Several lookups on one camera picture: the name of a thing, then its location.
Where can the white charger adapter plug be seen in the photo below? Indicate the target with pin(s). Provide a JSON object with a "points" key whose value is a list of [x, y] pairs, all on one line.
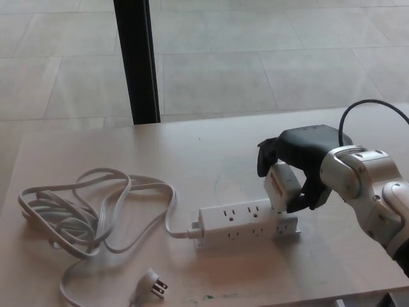
{"points": [[281, 188]]}

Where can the black vertical post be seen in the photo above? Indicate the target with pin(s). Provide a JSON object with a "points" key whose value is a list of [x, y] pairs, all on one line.
{"points": [[137, 64]]}

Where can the grey object under desk edge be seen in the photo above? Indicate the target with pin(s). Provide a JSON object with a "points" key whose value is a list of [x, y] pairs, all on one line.
{"points": [[399, 299]]}

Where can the white power strip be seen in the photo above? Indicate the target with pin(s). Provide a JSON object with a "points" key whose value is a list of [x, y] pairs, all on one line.
{"points": [[243, 224]]}

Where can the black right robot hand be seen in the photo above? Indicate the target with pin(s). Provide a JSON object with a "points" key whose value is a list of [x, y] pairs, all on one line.
{"points": [[303, 150]]}

